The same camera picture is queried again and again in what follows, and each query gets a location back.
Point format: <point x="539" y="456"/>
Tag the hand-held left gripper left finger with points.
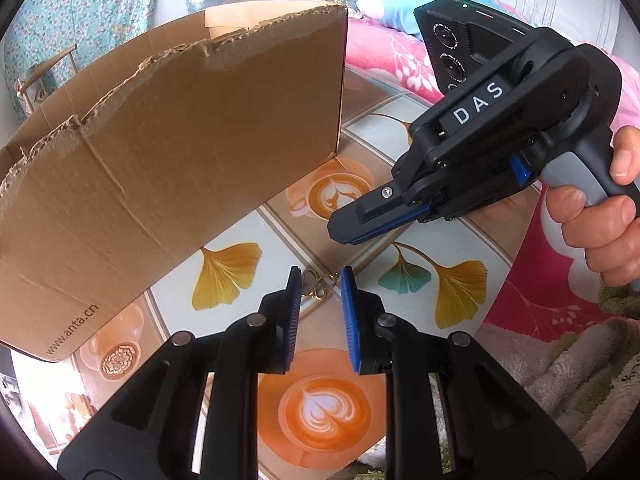
<point x="291" y="320"/>

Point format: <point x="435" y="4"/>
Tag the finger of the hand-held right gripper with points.
<point x="435" y="215"/>
<point x="365" y="215"/>

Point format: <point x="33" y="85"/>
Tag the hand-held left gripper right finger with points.
<point x="351" y="320"/>

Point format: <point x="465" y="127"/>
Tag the gold knot pendant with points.
<point x="312" y="290"/>

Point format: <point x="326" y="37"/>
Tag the brown cardboard box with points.
<point x="150" y="185"/>

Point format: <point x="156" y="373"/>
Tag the person's right hand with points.
<point x="610" y="230"/>

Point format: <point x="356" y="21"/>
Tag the leaf printed tablecloth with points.
<point x="320" y="410"/>

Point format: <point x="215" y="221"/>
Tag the pink floral blanket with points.
<point x="380" y="50"/>

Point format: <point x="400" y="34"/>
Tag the light blue pillow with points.
<point x="390" y="7"/>

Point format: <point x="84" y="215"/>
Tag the green shaggy rug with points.
<point x="620" y="305"/>

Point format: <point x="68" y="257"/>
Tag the wooden chair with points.
<point x="50" y="62"/>

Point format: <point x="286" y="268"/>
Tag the teal floral cloth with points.
<point x="75" y="5"/>

